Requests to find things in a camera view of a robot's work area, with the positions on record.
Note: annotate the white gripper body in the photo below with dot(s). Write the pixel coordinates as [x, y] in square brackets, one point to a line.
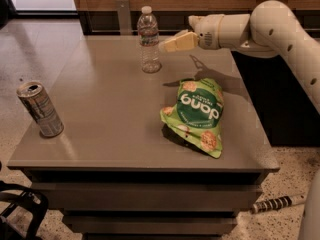
[209, 30]

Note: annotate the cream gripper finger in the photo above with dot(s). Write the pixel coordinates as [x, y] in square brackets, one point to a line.
[181, 33]
[186, 42]

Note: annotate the clear plastic water bottle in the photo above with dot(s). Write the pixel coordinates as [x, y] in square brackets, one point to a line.
[148, 33]

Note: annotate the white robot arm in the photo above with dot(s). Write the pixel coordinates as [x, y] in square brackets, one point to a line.
[270, 30]

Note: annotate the silver redbull can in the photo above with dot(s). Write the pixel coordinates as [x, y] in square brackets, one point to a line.
[36, 100]

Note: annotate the green snack bag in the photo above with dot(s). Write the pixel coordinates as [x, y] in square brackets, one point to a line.
[196, 115]

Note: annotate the grey drawer cabinet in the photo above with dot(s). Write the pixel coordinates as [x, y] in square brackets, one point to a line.
[115, 171]

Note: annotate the white power strip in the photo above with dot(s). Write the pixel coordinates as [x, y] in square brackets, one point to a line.
[277, 203]

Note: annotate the black chair base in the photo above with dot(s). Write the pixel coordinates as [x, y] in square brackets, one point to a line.
[24, 212]

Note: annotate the left metal wall bracket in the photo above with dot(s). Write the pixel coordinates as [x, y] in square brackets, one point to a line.
[124, 17]

